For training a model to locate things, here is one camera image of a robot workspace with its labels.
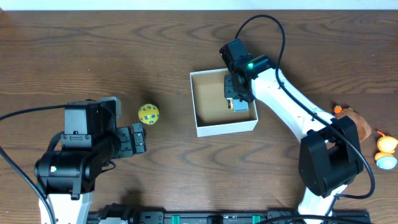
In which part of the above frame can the brown plush toy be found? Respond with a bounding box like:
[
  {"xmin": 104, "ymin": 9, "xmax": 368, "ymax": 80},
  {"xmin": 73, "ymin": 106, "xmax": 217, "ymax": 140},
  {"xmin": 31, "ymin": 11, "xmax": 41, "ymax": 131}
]
[{"xmin": 333, "ymin": 105, "xmax": 372, "ymax": 142}]

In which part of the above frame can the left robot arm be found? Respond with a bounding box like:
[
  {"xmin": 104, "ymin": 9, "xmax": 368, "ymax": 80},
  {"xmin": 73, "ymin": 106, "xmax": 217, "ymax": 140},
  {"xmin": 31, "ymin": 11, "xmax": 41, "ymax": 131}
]
[{"xmin": 35, "ymin": 96, "xmax": 146, "ymax": 223}]

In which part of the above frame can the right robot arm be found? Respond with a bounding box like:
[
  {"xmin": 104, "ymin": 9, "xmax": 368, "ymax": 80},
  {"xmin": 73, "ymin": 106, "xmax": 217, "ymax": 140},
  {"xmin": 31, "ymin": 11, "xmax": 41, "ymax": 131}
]
[{"xmin": 219, "ymin": 39, "xmax": 364, "ymax": 216}]

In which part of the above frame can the yellow and grey toy truck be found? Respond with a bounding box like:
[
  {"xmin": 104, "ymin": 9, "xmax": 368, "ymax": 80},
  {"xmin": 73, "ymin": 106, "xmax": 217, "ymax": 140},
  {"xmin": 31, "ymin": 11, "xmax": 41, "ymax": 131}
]
[{"xmin": 227, "ymin": 98, "xmax": 249, "ymax": 113}]

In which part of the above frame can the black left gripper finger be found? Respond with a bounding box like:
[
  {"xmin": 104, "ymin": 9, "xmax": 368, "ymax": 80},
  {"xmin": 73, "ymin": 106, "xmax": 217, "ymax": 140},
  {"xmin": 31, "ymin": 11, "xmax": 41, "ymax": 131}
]
[
  {"xmin": 134, "ymin": 133, "xmax": 147, "ymax": 154},
  {"xmin": 132, "ymin": 123, "xmax": 146, "ymax": 137}
]

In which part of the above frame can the white cardboard box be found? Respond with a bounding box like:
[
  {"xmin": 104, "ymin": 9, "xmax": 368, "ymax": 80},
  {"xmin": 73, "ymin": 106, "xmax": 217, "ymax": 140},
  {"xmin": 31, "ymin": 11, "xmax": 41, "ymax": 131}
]
[{"xmin": 190, "ymin": 68, "xmax": 258, "ymax": 138}]

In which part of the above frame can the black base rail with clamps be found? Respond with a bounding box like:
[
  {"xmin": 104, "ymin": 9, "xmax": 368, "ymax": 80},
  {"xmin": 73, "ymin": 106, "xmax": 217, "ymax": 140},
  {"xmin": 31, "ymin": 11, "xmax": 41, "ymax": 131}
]
[{"xmin": 88, "ymin": 202, "xmax": 371, "ymax": 224}]

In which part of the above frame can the yellow ball with blue letters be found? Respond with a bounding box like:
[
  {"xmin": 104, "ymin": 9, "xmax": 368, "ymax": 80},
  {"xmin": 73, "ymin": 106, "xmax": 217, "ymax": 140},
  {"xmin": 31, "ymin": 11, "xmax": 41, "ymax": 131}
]
[{"xmin": 138, "ymin": 104, "xmax": 160, "ymax": 124}]

